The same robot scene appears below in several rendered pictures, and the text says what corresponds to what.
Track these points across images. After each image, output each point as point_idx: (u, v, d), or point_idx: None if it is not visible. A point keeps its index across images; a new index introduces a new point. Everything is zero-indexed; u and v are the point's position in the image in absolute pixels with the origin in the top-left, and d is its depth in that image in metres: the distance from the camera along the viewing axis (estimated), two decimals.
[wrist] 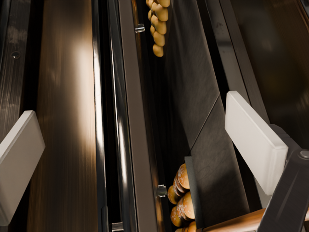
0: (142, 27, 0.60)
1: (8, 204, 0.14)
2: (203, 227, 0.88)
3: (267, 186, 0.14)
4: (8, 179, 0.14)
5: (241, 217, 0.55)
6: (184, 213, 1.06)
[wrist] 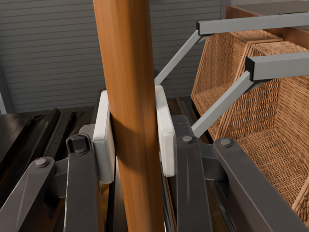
0: None
1: (111, 165, 0.16)
2: None
3: (163, 168, 0.16)
4: (110, 144, 0.16)
5: None
6: None
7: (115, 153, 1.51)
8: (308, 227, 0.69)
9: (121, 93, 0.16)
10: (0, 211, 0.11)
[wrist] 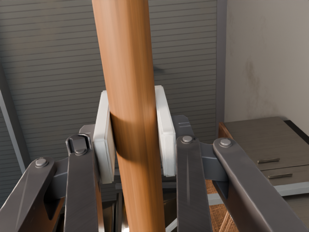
0: None
1: (111, 165, 0.16)
2: None
3: (163, 168, 0.16)
4: (110, 144, 0.16)
5: None
6: None
7: None
8: None
9: (121, 95, 0.16)
10: (0, 211, 0.11)
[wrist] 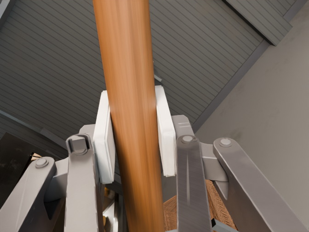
0: None
1: (111, 165, 0.16)
2: None
3: (163, 168, 0.16)
4: (110, 144, 0.16)
5: None
6: None
7: None
8: None
9: (121, 95, 0.16)
10: (0, 211, 0.11)
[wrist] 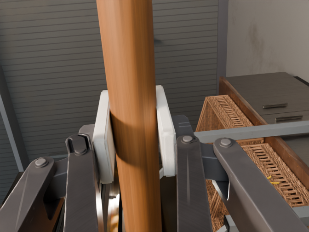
0: None
1: (111, 165, 0.16)
2: None
3: (163, 168, 0.16)
4: (110, 144, 0.16)
5: None
6: None
7: (121, 217, 1.73)
8: None
9: (122, 93, 0.16)
10: (0, 211, 0.11)
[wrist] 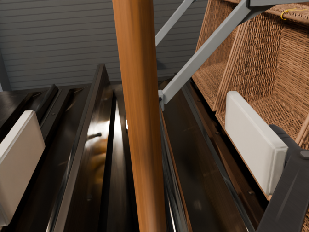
0: (90, 196, 0.81)
1: (8, 204, 0.14)
2: None
3: (267, 186, 0.14)
4: (8, 179, 0.14)
5: None
6: None
7: (112, 126, 1.50)
8: None
9: (133, 81, 0.22)
10: None
